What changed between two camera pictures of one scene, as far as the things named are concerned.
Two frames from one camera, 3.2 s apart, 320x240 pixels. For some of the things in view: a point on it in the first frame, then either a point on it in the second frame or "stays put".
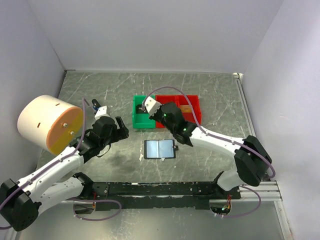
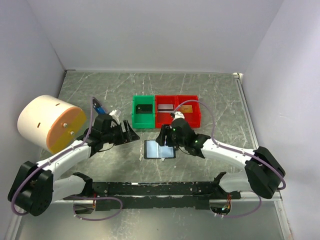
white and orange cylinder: (51, 123) stays put
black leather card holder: (160, 149) stays put
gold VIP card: (186, 108) stays put
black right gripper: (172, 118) to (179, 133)
